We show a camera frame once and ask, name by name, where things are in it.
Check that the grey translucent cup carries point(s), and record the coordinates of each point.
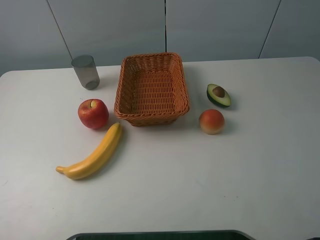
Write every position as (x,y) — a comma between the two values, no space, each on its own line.
(86,71)

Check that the orange wicker basket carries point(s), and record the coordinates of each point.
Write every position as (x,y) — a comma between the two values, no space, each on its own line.
(152,89)

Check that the halved avocado with pit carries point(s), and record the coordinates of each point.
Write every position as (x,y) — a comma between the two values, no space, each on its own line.
(218,96)

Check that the red apple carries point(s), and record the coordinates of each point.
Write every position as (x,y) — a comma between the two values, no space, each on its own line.
(93,113)

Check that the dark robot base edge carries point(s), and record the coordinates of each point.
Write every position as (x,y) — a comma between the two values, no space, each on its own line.
(165,235)

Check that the yellow banana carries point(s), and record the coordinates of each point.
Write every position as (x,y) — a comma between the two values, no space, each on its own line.
(97,159)

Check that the orange red peach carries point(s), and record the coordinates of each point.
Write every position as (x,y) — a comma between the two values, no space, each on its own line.
(212,122)

